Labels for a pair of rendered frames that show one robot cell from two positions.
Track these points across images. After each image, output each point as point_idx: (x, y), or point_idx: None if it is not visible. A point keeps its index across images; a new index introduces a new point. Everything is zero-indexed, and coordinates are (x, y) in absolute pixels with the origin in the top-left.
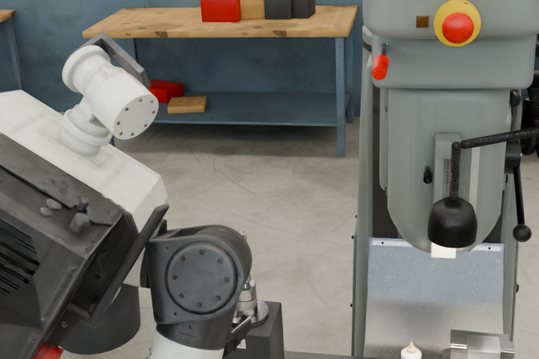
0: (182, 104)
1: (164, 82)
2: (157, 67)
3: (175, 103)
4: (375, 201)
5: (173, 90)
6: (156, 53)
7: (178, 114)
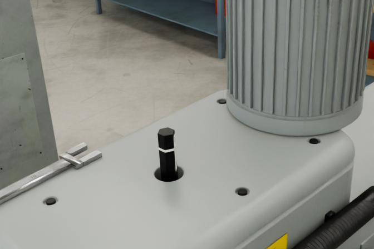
0: (373, 68)
1: (369, 42)
2: (371, 26)
3: (367, 65)
4: None
5: (373, 52)
6: (373, 14)
7: (366, 75)
